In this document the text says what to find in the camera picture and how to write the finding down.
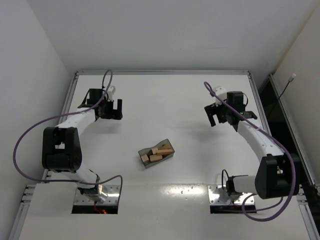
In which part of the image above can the light wood cube block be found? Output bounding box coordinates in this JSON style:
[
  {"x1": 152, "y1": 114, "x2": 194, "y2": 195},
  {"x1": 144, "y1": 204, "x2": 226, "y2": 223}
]
[
  {"x1": 151, "y1": 147, "x2": 158, "y2": 155},
  {"x1": 141, "y1": 154, "x2": 150, "y2": 165}
]

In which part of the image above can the grey translucent plastic bin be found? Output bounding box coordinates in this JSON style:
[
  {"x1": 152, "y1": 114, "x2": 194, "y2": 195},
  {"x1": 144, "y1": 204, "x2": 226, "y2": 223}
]
[{"x1": 138, "y1": 139, "x2": 175, "y2": 169}]

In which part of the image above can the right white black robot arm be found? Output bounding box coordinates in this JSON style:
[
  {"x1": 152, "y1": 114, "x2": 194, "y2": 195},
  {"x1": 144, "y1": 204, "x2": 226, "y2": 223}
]
[{"x1": 204, "y1": 86, "x2": 301, "y2": 199}]

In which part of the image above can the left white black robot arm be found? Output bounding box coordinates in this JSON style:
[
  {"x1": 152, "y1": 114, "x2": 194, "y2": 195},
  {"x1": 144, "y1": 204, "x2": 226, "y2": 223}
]
[{"x1": 42, "y1": 86, "x2": 123, "y2": 204}]

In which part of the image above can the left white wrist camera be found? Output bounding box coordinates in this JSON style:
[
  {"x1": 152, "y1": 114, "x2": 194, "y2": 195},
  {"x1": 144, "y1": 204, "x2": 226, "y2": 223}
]
[{"x1": 105, "y1": 85, "x2": 116, "y2": 102}]

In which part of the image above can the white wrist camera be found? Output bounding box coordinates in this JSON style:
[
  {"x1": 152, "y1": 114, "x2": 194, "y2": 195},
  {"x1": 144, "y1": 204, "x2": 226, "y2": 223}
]
[
  {"x1": 213, "y1": 86, "x2": 227, "y2": 101},
  {"x1": 105, "y1": 85, "x2": 116, "y2": 102}
]

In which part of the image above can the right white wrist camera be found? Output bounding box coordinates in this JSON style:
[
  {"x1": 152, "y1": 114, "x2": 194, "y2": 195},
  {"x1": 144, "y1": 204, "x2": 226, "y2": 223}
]
[{"x1": 213, "y1": 86, "x2": 227, "y2": 101}]

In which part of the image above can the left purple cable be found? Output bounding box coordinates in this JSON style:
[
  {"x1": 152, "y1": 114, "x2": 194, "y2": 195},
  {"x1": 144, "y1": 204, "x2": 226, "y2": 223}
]
[{"x1": 12, "y1": 69, "x2": 124, "y2": 208}]

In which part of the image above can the purple cable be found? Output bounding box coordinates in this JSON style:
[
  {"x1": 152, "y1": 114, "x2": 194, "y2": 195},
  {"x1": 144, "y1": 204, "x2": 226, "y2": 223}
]
[
  {"x1": 12, "y1": 69, "x2": 124, "y2": 208},
  {"x1": 203, "y1": 81, "x2": 297, "y2": 222}
]

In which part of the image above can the aluminium table frame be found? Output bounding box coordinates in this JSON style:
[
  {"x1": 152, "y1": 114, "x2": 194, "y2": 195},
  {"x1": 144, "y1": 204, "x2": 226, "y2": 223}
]
[{"x1": 19, "y1": 71, "x2": 319, "y2": 240}]

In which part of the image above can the black cable with white plug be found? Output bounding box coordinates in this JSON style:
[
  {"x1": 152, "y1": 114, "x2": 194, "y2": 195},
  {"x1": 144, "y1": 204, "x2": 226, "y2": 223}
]
[{"x1": 264, "y1": 73, "x2": 297, "y2": 121}]

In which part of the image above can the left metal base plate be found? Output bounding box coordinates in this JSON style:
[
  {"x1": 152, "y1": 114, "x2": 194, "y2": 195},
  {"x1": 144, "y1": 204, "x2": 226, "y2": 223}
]
[{"x1": 73, "y1": 185, "x2": 120, "y2": 206}]

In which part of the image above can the metal base plate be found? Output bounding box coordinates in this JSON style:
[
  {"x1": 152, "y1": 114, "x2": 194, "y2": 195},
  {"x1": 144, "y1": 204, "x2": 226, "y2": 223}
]
[
  {"x1": 73, "y1": 185, "x2": 120, "y2": 206},
  {"x1": 207, "y1": 184, "x2": 252, "y2": 207}
]

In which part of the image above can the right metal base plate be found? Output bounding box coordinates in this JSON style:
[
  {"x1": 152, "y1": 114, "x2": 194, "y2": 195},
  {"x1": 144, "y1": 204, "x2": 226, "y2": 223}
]
[{"x1": 207, "y1": 184, "x2": 252, "y2": 207}]

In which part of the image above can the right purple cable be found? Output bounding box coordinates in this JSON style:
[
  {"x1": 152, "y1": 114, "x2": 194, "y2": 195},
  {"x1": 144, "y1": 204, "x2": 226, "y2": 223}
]
[{"x1": 203, "y1": 81, "x2": 297, "y2": 222}]

